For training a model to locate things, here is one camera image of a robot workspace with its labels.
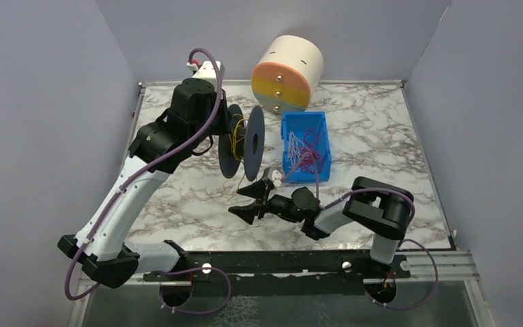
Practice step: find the aluminium frame rail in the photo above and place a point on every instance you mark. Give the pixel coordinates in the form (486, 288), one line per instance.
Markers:
(450, 265)

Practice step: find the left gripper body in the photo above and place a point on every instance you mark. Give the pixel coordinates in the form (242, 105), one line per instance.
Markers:
(233, 125)

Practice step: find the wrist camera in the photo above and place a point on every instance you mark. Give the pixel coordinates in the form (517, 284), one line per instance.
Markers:
(204, 71)
(275, 176)

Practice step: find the black cable spool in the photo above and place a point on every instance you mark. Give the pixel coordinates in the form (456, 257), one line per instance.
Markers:
(244, 145)

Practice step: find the cream cylindrical drawer container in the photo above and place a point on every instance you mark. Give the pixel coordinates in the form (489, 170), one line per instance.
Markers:
(287, 74)

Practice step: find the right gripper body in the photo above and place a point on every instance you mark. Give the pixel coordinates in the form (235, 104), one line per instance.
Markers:
(262, 201)

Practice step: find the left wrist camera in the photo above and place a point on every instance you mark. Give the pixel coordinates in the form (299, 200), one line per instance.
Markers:
(204, 71)

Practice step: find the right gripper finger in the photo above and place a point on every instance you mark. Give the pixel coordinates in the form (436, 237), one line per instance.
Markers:
(247, 213)
(255, 190)

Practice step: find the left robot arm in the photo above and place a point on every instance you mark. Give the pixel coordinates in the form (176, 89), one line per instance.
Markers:
(198, 111)

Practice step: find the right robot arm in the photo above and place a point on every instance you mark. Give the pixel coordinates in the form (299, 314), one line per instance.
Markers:
(384, 209)

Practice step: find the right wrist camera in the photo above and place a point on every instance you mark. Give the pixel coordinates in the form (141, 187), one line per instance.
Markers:
(275, 176)

